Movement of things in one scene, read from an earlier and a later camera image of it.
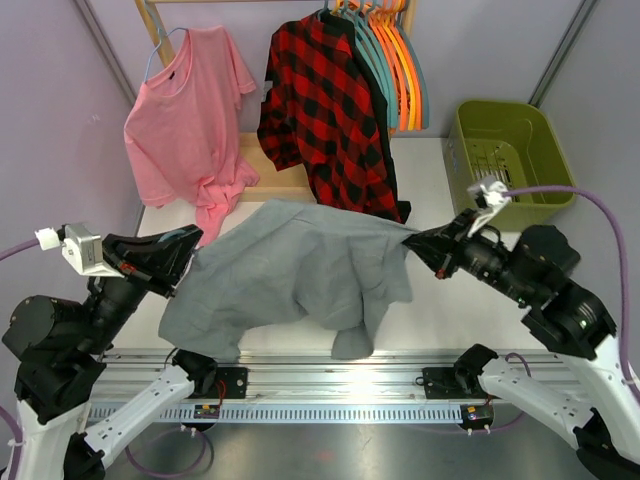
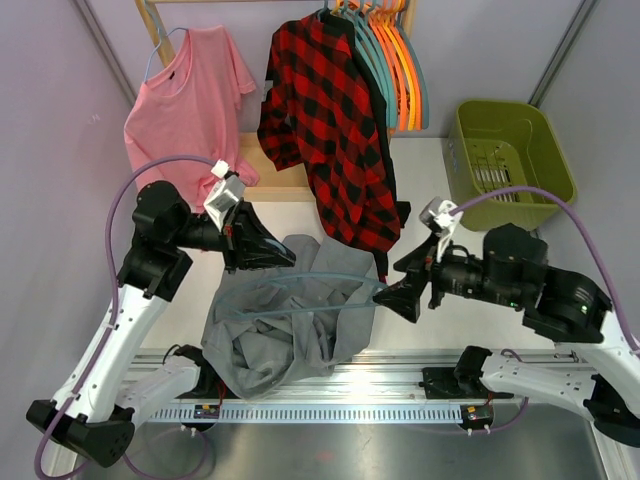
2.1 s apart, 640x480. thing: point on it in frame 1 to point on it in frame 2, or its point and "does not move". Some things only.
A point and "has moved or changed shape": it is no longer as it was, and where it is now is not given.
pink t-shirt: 182,131 does not move
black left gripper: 157,264 to 249,244
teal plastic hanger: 172,233 has moved or changed shape
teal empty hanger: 358,11 does not move
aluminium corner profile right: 562,52 does not move
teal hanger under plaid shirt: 323,9 does not move
